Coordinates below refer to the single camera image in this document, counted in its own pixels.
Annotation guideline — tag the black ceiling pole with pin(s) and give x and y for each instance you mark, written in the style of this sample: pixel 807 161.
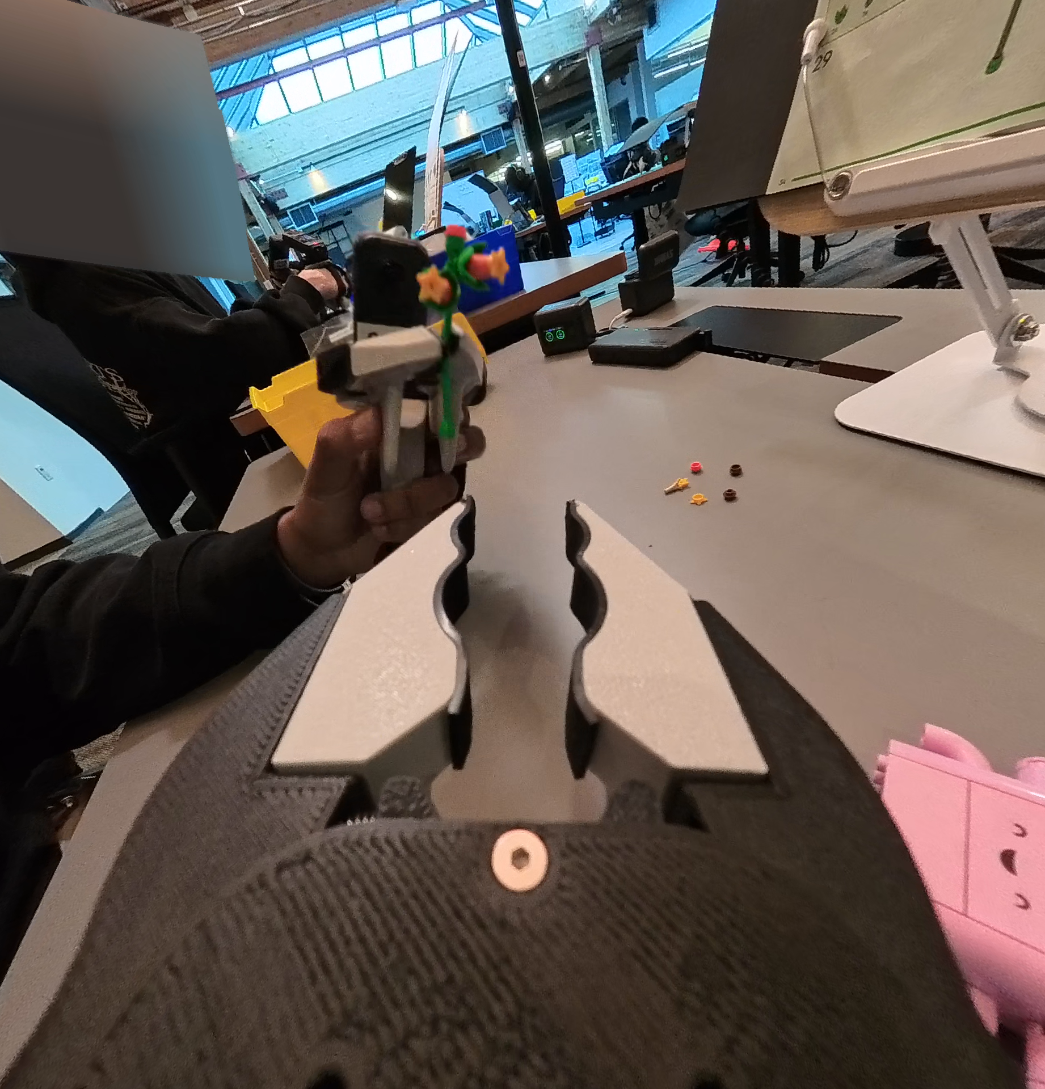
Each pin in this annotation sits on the black ceiling pole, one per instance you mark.
pixel 531 128

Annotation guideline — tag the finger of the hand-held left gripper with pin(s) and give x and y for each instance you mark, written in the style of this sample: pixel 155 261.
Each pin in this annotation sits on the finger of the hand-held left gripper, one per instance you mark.
pixel 395 353
pixel 470 366

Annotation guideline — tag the open instruction booklet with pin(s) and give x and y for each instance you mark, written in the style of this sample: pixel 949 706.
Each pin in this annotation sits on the open instruction booklet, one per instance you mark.
pixel 914 85

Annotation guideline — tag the white book stand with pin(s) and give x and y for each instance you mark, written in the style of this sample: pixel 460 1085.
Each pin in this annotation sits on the white book stand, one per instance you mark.
pixel 939 408

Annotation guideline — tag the flat black box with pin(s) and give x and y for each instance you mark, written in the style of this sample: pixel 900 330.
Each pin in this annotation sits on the flat black box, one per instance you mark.
pixel 650 347

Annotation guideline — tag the blue parts bin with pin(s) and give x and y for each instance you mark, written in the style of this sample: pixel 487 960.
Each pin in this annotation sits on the blue parts bin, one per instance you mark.
pixel 501 293

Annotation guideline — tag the person's left forearm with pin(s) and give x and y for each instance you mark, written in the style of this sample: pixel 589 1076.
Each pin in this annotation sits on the person's left forearm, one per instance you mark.
pixel 131 621

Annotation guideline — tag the wooden table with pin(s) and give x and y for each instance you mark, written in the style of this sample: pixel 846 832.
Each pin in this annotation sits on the wooden table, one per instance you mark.
pixel 556 285

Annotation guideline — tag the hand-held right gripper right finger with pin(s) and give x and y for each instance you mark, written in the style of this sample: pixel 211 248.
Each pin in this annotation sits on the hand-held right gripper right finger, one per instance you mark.
pixel 676 698

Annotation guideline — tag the black jacket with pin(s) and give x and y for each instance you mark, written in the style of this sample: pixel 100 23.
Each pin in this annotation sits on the black jacket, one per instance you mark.
pixel 12 851

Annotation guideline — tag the green flower stem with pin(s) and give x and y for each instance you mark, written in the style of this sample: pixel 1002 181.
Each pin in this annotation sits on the green flower stem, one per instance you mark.
pixel 448 357

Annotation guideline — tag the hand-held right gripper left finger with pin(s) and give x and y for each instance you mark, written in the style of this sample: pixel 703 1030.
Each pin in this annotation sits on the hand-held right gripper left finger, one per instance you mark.
pixel 369 689

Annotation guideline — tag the black power bank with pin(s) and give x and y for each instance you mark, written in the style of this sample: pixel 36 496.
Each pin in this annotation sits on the black power bank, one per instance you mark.
pixel 565 328

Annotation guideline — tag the yellow storage bin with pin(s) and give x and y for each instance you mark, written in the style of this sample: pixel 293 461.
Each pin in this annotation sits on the yellow storage bin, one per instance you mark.
pixel 301 417

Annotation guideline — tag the person's left hand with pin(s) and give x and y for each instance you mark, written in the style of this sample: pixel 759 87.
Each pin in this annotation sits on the person's left hand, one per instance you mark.
pixel 344 502

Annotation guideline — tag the black charging dock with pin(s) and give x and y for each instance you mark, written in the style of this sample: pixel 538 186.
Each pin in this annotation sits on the black charging dock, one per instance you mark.
pixel 650 272

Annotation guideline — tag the pink brick figure pot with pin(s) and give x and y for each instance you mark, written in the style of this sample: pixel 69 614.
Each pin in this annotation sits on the pink brick figure pot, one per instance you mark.
pixel 999 893

